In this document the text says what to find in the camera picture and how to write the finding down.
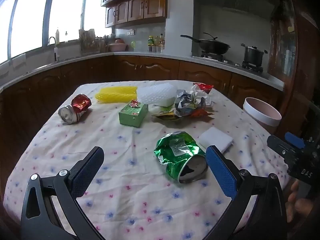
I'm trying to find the person's right hand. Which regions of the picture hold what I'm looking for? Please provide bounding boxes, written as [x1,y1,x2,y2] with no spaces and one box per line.
[287,180,315,222]

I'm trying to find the floral white tablecloth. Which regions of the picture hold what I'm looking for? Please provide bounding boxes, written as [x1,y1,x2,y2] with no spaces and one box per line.
[4,80,293,240]

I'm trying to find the metal sink faucet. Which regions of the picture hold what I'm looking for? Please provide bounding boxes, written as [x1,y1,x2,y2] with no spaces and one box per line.
[47,36,60,63]

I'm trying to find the brown wooden door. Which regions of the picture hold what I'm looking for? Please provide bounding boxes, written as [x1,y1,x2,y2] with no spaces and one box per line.
[267,0,319,137]

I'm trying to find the yellow dark snack wrapper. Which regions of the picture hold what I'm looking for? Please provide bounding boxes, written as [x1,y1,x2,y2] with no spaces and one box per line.
[151,111,181,122]

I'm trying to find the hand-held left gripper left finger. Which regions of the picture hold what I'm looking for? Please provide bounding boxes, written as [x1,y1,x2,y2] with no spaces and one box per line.
[21,146,105,240]

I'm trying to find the wooden wall cabinets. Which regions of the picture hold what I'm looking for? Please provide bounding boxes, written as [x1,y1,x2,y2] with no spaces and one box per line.
[101,0,168,28]

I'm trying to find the kitchen window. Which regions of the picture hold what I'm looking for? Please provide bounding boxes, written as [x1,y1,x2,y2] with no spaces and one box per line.
[0,0,112,65]

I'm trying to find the green vegetable piece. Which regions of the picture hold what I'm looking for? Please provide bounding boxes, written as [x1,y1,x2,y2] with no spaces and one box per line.
[152,104,175,113]

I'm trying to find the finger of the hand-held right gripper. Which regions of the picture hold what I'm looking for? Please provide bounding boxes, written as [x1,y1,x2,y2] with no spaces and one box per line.
[267,135,304,160]
[285,132,305,150]

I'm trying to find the crushed green can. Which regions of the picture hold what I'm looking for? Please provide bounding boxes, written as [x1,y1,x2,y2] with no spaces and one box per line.
[154,131,209,183]

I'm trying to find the crushed red can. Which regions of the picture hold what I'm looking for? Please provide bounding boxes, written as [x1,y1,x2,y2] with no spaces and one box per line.
[58,94,92,124]

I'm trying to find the orange snack wrapper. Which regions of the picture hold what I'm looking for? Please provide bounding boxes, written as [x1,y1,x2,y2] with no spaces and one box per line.
[189,108,214,119]

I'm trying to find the small green carton box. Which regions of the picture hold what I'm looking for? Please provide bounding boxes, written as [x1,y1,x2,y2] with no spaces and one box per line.
[118,100,148,127]

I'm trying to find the silver wrapper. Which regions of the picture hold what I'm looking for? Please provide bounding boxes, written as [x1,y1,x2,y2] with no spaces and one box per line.
[174,90,207,117]

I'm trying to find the pink trash bin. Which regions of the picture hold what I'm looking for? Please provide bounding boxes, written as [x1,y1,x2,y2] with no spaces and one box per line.
[243,97,282,133]

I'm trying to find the black wok with lid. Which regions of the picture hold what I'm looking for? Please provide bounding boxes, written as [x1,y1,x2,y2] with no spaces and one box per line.
[180,32,231,55]

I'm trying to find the pink basin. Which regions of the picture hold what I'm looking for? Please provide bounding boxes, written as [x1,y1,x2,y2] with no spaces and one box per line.
[107,42,127,52]

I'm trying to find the red snack wrapper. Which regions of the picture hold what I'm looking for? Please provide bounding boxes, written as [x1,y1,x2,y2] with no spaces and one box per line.
[193,82,214,92]

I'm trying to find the yellow foam net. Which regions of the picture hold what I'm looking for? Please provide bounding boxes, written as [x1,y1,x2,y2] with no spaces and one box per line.
[94,85,138,104]

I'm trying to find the white foam net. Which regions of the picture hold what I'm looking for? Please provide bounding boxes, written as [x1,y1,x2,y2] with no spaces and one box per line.
[137,83,177,105]

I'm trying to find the gas stove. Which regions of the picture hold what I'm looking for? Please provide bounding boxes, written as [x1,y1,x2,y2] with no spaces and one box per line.
[192,51,270,74]

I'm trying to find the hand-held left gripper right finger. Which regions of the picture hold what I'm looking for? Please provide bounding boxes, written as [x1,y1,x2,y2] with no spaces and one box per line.
[202,145,288,240]

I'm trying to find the grey kitchen countertop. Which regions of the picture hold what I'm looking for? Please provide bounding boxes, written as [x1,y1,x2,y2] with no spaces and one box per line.
[0,51,285,92]

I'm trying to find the white sponge block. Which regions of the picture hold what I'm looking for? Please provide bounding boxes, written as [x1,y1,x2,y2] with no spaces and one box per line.
[198,127,234,154]

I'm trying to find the wooden base cabinets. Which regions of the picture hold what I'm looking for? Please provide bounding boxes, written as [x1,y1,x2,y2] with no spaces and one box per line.
[0,55,283,140]

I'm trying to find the wooden utensil rack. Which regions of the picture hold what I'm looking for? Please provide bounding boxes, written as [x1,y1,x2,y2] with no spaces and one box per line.
[79,29,101,55]

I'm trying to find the dark cooking pot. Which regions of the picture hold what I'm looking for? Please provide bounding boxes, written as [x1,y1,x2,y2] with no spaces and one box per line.
[241,43,268,66]

